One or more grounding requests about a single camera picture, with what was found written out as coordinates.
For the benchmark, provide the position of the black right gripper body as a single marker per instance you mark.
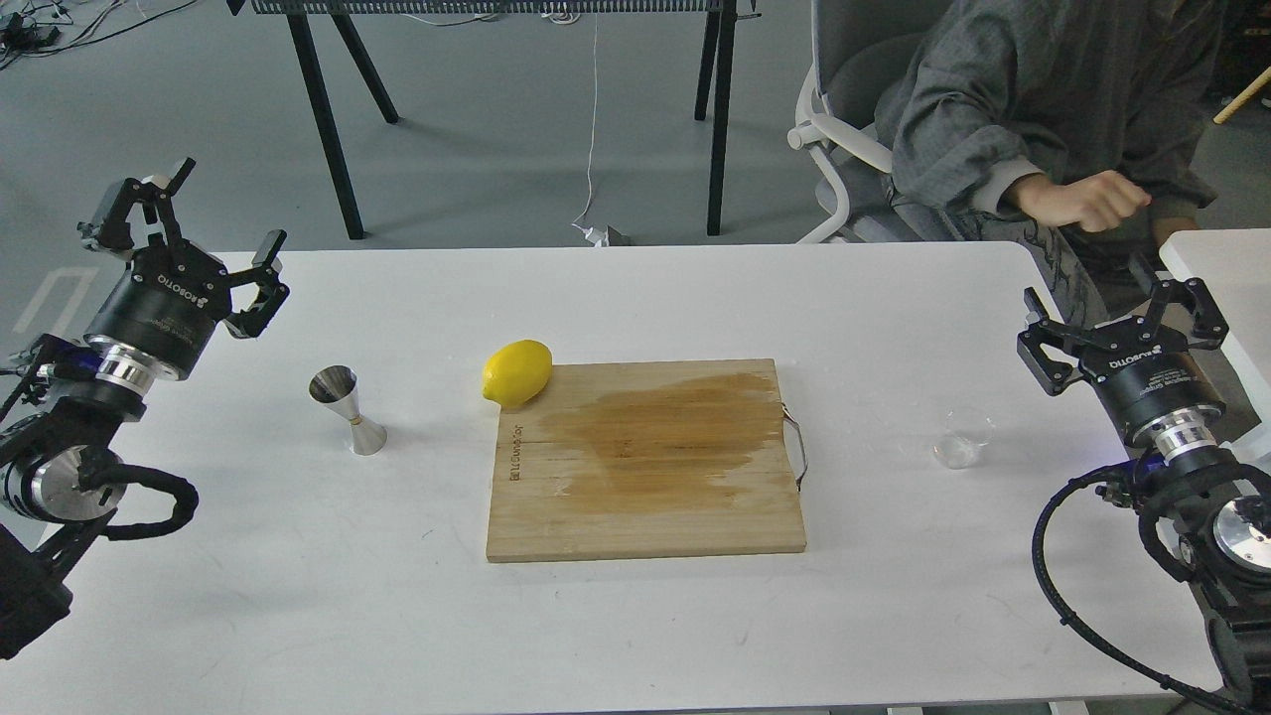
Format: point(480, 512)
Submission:
point(1137, 388)

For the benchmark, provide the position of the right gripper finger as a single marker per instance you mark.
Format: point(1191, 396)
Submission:
point(1208, 328)
point(1041, 331)

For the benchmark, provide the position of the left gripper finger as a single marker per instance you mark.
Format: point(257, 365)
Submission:
point(264, 272)
point(109, 230)

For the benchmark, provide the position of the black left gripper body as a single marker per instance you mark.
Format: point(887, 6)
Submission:
point(166, 307)

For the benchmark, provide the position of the small clear glass cup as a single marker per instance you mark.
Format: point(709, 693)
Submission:
point(965, 434)

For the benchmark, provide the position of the steel double jigger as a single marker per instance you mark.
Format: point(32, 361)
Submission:
point(335, 387)

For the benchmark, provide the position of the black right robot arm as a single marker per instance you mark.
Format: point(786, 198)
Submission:
point(1202, 514)

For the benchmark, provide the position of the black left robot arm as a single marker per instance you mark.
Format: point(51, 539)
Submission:
point(57, 463)

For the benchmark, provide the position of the person's hand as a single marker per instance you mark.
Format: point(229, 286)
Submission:
point(1094, 204)

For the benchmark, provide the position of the white side table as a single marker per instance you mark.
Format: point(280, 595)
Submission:
point(1235, 264)

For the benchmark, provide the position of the person in grey hoodie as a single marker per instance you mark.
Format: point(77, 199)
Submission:
point(1000, 90)

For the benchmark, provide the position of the yellow lemon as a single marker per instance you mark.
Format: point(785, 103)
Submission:
point(516, 373)

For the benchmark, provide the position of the white office chair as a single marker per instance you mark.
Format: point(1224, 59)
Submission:
point(858, 50)

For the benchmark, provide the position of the wooden cutting board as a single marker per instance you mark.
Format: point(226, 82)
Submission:
point(654, 459)

